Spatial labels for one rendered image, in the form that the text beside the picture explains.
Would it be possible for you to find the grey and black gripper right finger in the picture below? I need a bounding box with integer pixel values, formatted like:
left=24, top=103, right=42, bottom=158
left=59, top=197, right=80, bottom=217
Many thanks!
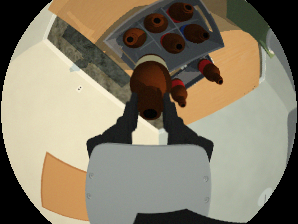
left=162, top=92, right=214, bottom=163

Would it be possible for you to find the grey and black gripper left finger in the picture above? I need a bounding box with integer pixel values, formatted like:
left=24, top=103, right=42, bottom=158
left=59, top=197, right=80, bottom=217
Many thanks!
left=86, top=92, right=139, bottom=159

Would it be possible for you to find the dark grey crate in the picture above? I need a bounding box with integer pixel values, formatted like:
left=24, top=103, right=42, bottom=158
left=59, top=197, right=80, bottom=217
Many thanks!
left=103, top=0, right=225, bottom=73

